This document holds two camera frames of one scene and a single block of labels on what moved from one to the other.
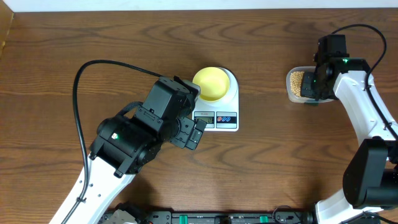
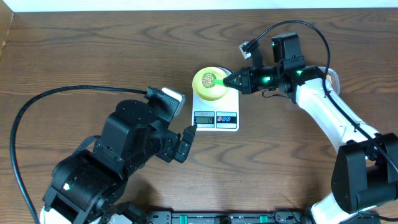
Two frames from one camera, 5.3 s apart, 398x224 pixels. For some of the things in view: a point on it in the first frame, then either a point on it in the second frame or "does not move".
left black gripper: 185,125 → 168,138
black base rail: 282,215 does not move
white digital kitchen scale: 222,114 does not move
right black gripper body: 310,87 → 263,78
